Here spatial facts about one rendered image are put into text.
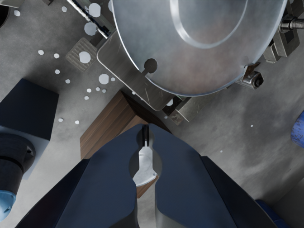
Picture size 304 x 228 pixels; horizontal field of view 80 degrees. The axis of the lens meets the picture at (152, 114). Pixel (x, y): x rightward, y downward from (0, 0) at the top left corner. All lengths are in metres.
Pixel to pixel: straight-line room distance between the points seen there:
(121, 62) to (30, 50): 0.83
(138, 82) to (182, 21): 0.11
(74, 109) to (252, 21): 0.98
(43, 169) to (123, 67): 1.17
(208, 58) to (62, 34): 0.83
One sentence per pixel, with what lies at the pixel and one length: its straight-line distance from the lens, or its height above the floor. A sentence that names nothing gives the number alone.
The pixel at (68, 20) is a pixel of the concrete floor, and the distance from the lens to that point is 1.04.
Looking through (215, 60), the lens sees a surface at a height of 0.78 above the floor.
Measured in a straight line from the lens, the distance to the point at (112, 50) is 0.27.
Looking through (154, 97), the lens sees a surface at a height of 0.78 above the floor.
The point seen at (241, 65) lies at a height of 0.78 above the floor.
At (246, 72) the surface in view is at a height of 0.79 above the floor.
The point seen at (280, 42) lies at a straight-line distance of 0.49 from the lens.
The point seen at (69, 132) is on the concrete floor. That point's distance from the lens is 1.21.
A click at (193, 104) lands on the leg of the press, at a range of 0.53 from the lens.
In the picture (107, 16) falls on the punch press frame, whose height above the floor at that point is 0.65.
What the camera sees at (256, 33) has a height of 0.78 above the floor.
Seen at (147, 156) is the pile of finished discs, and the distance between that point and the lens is 0.93.
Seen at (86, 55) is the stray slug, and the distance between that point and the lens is 0.40.
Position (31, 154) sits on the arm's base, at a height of 0.48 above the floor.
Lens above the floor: 1.04
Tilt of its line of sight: 56 degrees down
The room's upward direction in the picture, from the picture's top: 141 degrees clockwise
